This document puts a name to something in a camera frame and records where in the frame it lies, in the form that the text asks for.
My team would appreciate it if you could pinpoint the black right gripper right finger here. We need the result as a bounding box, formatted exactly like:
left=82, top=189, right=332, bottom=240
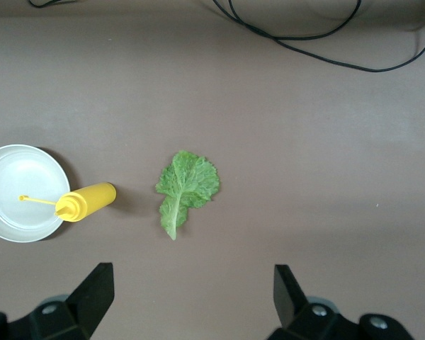
left=268, top=263, right=414, bottom=340

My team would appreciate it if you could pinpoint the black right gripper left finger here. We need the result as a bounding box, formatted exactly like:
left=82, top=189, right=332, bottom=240
left=8, top=262, right=115, bottom=340

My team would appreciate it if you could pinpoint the yellow mustard squeeze bottle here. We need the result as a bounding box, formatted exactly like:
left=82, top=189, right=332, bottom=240
left=18, top=182, right=118, bottom=222

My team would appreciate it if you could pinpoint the green lettuce leaf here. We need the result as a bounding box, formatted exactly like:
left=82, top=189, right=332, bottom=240
left=154, top=149, right=221, bottom=241

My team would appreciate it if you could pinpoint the beige white round plate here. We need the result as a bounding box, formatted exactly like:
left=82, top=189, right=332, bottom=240
left=0, top=144, right=71, bottom=243

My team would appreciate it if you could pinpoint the long black cable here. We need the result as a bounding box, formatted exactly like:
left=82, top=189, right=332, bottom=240
left=212, top=0, right=425, bottom=73

